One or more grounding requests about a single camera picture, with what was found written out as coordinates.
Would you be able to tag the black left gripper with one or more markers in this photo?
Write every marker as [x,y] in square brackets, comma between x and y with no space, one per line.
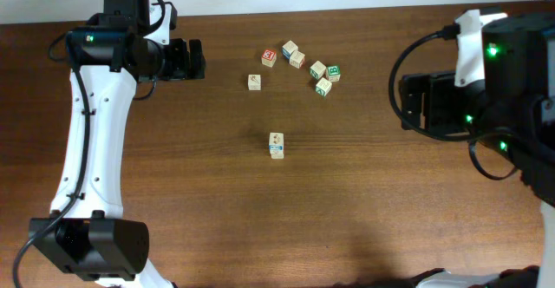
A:
[186,68]

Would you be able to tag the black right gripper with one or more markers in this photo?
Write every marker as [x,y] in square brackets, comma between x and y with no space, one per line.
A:
[413,101]

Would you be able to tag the yellow number 1 block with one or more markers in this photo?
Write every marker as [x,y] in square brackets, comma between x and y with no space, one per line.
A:
[277,154]

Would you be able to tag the blue letter D block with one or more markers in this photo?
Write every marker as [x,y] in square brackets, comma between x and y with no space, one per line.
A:
[276,147]

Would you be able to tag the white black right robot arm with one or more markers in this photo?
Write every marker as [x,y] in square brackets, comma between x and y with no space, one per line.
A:
[501,94]

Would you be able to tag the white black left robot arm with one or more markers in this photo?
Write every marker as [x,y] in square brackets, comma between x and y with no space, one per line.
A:
[85,233]

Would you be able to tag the wooden block behind arm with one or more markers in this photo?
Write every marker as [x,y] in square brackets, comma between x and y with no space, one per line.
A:
[288,49]

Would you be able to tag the blue number 2 block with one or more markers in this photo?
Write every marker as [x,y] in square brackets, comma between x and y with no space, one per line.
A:
[254,82]

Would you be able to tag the red letter block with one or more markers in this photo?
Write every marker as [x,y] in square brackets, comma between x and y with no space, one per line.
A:
[269,57]

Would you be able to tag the green letter B block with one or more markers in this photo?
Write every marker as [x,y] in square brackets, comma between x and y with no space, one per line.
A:
[333,73]

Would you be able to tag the plain wooden letter block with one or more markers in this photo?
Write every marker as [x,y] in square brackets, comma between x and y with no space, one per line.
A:
[323,86]

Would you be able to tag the red edged wooden block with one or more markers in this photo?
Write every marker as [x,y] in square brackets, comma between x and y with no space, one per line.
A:
[297,59]

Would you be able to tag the wooden block near green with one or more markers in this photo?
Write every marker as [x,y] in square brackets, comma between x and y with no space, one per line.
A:
[317,70]

